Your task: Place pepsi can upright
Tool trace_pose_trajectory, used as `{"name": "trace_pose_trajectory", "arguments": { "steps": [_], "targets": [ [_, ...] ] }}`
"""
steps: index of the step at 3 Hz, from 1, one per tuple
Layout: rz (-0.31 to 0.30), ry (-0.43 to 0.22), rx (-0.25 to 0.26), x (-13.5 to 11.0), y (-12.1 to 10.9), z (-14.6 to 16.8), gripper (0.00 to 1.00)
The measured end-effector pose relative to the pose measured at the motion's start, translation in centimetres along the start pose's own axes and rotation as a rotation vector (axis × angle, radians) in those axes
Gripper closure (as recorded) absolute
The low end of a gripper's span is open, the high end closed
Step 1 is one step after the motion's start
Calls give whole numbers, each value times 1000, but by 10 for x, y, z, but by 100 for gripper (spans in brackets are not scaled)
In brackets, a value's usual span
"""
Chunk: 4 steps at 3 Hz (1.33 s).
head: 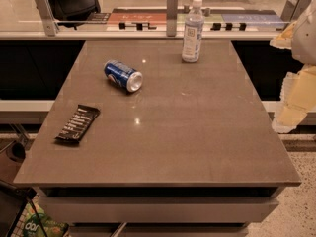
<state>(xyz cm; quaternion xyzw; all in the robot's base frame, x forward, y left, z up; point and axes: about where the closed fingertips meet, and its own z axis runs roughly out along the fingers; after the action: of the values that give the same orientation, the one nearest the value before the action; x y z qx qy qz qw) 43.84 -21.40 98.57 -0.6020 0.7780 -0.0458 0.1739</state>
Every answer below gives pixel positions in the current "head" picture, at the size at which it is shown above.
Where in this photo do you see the clear plastic water bottle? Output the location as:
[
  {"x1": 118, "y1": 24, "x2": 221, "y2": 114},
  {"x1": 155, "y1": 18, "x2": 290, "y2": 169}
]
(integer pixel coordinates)
[{"x1": 182, "y1": 0, "x2": 204, "y2": 63}]

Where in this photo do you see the black snack bar wrapper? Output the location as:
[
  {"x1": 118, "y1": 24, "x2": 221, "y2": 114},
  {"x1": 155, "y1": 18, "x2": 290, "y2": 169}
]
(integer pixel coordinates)
[{"x1": 55, "y1": 105, "x2": 101, "y2": 144}]

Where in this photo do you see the right metal glass bracket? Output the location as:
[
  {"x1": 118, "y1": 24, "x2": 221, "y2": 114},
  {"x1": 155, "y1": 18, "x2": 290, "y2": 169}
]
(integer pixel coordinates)
[{"x1": 281, "y1": 0, "x2": 312, "y2": 28}]

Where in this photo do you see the middle metal glass bracket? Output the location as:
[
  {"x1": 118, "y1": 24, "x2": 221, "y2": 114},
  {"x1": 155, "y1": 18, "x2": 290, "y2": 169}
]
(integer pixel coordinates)
[{"x1": 166, "y1": 0, "x2": 178, "y2": 37}]

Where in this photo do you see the grey table drawer unit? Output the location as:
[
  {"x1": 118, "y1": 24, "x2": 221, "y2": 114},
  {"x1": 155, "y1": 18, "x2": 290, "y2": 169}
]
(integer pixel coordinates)
[{"x1": 39, "y1": 193, "x2": 278, "y2": 237}]

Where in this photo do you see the metal glass bracket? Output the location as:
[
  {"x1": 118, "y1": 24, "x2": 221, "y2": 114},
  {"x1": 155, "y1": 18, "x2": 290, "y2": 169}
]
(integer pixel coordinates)
[
  {"x1": 281, "y1": 0, "x2": 312, "y2": 28},
  {"x1": 35, "y1": 0, "x2": 58, "y2": 37},
  {"x1": 166, "y1": 0, "x2": 178, "y2": 37}
]

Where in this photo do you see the black office chair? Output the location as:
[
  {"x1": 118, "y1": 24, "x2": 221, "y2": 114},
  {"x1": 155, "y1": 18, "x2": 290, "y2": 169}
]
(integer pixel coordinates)
[{"x1": 48, "y1": 0, "x2": 101, "y2": 28}]

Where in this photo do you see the blue pepsi can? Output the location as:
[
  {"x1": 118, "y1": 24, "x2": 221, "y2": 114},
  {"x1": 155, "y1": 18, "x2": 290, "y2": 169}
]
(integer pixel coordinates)
[{"x1": 104, "y1": 60, "x2": 143, "y2": 93}]

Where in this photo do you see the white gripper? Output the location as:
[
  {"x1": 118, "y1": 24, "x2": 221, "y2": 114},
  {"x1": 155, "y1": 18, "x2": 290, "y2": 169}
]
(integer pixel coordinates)
[{"x1": 270, "y1": 0, "x2": 316, "y2": 133}]

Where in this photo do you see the black wire basket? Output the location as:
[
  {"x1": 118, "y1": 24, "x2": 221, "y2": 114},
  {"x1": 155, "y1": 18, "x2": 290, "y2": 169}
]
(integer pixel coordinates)
[{"x1": 0, "y1": 180, "x2": 36, "y2": 237}]

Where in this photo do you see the left metal glass bracket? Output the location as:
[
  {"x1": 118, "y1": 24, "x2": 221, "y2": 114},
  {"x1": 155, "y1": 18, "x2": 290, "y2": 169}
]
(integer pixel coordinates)
[{"x1": 35, "y1": 0, "x2": 58, "y2": 37}]

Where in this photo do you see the green snack bag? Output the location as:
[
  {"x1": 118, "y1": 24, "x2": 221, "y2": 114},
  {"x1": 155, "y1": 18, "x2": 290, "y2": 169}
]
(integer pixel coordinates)
[{"x1": 22, "y1": 203, "x2": 69, "y2": 237}]

